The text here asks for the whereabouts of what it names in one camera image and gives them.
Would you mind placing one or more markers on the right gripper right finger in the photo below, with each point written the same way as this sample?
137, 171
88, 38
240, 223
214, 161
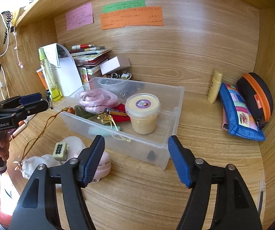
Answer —
234, 208

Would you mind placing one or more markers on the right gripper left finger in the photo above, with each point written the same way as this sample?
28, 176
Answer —
37, 206

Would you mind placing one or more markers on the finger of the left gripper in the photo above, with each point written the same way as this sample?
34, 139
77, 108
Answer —
33, 108
27, 98

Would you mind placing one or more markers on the orange cord charm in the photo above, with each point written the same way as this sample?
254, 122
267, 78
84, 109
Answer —
30, 144

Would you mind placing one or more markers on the small black clip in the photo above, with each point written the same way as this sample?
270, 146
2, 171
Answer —
151, 156

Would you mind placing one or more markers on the white drawstring bag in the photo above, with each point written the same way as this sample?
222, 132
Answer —
29, 165

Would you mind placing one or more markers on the person's left hand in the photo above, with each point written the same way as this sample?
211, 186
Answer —
4, 147

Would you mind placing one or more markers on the yellow spray bottle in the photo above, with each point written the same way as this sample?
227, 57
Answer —
47, 71

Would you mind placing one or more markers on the orange box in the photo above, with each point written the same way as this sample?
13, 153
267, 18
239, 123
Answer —
42, 78

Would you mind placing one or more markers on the white paper folder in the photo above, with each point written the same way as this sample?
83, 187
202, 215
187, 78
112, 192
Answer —
63, 68

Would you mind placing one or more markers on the green spray bottle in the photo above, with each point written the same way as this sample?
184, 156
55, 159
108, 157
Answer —
81, 112

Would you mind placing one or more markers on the mahjong tile block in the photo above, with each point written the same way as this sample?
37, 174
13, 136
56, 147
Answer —
60, 151

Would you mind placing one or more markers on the teal small tube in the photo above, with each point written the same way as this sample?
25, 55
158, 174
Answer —
100, 131

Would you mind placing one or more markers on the red white marker pen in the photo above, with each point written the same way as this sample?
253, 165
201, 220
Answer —
83, 46

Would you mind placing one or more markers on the pink round compact fan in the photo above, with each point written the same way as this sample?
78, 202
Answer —
103, 168

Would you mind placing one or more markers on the gold ribbon bow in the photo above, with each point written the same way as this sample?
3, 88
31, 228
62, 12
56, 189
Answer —
106, 118

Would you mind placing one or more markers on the stack of books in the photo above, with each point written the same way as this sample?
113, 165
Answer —
88, 60

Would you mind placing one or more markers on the clear glass bowl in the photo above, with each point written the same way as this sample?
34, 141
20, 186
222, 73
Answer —
113, 85

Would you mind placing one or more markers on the blue patchwork pencil case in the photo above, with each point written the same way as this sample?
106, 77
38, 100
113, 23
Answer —
239, 118

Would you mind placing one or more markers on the red fabric pouch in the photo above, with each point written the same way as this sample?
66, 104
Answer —
118, 113

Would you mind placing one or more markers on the white small cardboard box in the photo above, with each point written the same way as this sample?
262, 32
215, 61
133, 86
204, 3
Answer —
117, 63

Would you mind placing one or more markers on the pink sticky note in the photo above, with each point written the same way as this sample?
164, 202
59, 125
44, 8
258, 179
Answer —
79, 17

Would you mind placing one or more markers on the clear plastic storage bin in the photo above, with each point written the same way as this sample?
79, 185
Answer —
170, 97

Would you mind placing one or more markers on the cream jar with lid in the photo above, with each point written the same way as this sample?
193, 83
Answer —
143, 110

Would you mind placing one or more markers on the black orange zip case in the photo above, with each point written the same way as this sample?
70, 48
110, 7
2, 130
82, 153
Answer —
257, 96

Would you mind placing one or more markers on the beige lotion tube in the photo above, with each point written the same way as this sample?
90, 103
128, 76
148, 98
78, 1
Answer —
215, 86

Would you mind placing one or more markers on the green sticky note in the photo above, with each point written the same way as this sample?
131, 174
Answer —
123, 5

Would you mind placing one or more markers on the orange paper note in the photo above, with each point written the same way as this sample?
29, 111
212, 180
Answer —
151, 15

